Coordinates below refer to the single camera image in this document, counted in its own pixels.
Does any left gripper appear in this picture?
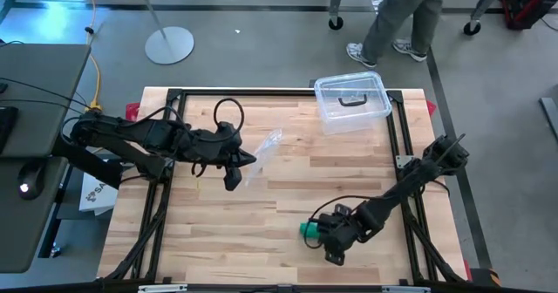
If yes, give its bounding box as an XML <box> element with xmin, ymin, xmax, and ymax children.
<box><xmin>216</xmin><ymin>143</ymin><xmax>258</xmax><ymax>193</ymax></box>

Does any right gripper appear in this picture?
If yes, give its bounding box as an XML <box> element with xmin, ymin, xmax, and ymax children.
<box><xmin>309</xmin><ymin>204</ymin><xmax>359</xmax><ymax>267</ymax></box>

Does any green elastic bandage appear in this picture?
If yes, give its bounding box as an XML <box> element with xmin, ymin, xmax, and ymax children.
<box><xmin>298</xmin><ymin>221</ymin><xmax>322</xmax><ymax>242</ymax></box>

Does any clear plastic bag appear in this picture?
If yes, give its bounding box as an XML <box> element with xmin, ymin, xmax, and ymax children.
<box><xmin>243</xmin><ymin>127</ymin><xmax>283</xmax><ymax>188</ymax></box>

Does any clear plastic container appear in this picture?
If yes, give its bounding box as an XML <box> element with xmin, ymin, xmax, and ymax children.
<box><xmin>313</xmin><ymin>71</ymin><xmax>393</xmax><ymax>136</ymax></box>

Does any white floor lamp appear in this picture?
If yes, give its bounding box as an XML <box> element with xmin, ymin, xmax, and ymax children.
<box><xmin>99</xmin><ymin>0</ymin><xmax>196</xmax><ymax>66</ymax></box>

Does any person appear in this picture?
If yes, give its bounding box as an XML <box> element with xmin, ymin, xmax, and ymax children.
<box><xmin>346</xmin><ymin>0</ymin><xmax>450</xmax><ymax>70</ymax></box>

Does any black computer mouse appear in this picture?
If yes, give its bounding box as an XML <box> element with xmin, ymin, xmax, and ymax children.
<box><xmin>16</xmin><ymin>164</ymin><xmax>44</xmax><ymax>201</ymax></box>

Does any grey desk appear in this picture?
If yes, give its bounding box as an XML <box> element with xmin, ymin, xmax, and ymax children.
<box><xmin>0</xmin><ymin>43</ymin><xmax>92</xmax><ymax>275</ymax></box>

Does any red and black crate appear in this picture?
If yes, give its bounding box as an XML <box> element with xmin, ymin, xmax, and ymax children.
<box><xmin>499</xmin><ymin>0</ymin><xmax>558</xmax><ymax>31</ymax></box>

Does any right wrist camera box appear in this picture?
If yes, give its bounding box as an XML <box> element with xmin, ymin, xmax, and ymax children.
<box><xmin>329</xmin><ymin>203</ymin><xmax>355</xmax><ymax>224</ymax></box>

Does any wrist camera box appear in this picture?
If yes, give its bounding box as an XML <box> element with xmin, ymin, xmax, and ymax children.
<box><xmin>215</xmin><ymin>120</ymin><xmax>243</xmax><ymax>148</ymax></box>
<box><xmin>329</xmin><ymin>203</ymin><xmax>355</xmax><ymax>224</ymax></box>

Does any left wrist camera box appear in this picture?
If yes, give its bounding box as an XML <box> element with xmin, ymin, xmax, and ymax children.
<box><xmin>215</xmin><ymin>120</ymin><xmax>243</xmax><ymax>148</ymax></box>

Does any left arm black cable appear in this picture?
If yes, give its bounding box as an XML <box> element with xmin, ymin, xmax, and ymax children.
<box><xmin>130</xmin><ymin>97</ymin><xmax>246</xmax><ymax>179</ymax></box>

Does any yellow cable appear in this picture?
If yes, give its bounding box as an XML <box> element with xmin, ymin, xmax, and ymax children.
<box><xmin>81</xmin><ymin>0</ymin><xmax>105</xmax><ymax>113</ymax></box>

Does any thin black desk cable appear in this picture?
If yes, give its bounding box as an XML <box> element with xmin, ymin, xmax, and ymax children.
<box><xmin>0</xmin><ymin>77</ymin><xmax>95</xmax><ymax>113</ymax></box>
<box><xmin>0</xmin><ymin>99</ymin><xmax>91</xmax><ymax>119</ymax></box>

